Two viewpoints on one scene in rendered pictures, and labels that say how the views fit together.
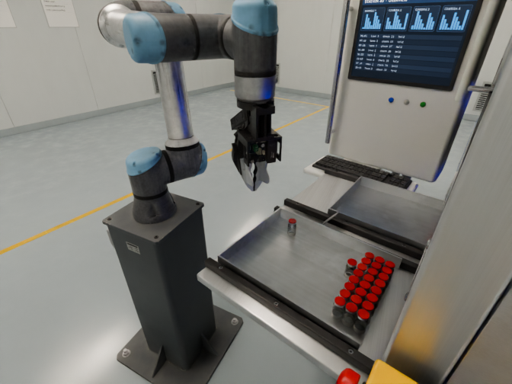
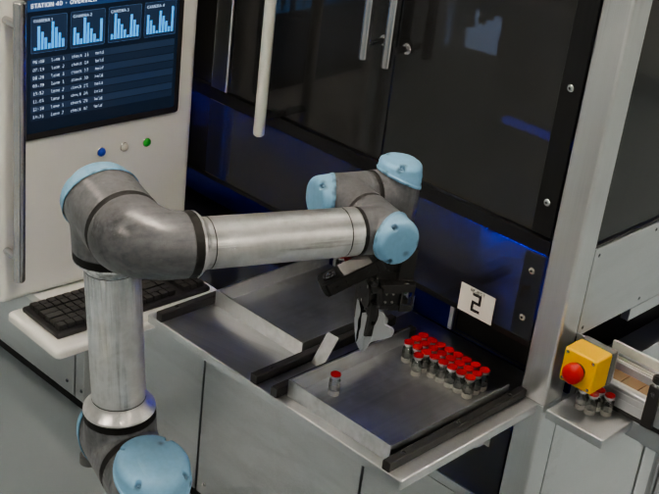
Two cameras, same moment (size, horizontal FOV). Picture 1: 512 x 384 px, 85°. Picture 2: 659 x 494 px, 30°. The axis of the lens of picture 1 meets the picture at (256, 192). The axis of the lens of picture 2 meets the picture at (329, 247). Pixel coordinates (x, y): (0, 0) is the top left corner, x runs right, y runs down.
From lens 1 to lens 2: 2.09 m
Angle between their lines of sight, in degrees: 75
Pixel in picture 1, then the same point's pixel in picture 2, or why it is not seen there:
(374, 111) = not seen: hidden behind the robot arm
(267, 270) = (401, 425)
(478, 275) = (587, 261)
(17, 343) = not seen: outside the picture
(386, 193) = (250, 292)
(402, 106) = (120, 155)
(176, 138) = (144, 397)
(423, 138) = (157, 191)
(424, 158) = not seen: hidden behind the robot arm
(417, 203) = (284, 281)
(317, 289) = (433, 399)
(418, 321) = (571, 306)
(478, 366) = (586, 306)
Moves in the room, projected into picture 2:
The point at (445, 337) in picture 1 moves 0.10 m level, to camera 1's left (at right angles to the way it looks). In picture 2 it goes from (579, 304) to (582, 329)
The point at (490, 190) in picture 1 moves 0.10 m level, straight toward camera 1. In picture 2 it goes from (590, 223) to (635, 246)
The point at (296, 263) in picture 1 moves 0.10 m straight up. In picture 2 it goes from (390, 402) to (398, 357)
